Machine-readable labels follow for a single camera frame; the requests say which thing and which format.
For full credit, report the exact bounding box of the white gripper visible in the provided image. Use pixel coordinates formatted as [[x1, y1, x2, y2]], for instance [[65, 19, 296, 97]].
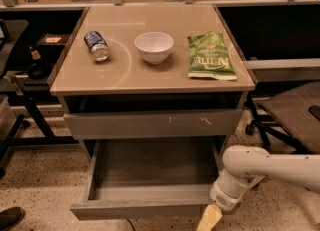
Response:
[[196, 169, 263, 231]]

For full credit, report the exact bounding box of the grey drawer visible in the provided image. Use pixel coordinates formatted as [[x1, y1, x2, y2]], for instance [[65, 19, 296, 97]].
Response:
[[71, 137, 220, 221], [64, 109, 242, 140]]

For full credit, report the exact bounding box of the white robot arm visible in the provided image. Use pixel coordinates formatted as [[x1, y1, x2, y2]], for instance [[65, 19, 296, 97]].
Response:
[[196, 145, 320, 231]]

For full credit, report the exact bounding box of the grey top drawer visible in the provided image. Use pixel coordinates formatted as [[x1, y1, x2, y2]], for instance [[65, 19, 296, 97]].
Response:
[[64, 109, 242, 140]]

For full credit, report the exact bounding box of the grey drawer cabinet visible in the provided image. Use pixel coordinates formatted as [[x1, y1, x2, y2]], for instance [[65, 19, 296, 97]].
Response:
[[47, 3, 257, 163]]

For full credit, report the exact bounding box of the black office chair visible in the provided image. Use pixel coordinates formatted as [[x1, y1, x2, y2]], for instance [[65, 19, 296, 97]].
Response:
[[245, 81, 320, 154]]

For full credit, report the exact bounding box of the green chip bag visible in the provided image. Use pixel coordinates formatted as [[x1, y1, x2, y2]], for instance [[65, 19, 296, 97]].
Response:
[[188, 32, 237, 81]]

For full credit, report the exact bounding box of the white bowl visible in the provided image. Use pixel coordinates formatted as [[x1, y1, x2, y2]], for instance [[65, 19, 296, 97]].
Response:
[[134, 32, 174, 64]]

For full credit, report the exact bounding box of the blue soda can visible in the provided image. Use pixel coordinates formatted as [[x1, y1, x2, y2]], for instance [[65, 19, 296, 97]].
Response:
[[84, 31, 109, 62]]

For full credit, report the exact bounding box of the dark shoe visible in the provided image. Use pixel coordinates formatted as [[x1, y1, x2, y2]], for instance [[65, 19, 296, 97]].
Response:
[[0, 207, 25, 231]]

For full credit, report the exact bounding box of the black left chair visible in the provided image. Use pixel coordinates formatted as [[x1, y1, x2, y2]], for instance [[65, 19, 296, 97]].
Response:
[[0, 19, 31, 179]]

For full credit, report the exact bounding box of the black side table frame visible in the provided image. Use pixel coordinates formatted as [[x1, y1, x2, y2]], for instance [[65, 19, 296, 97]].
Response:
[[0, 71, 79, 149]]

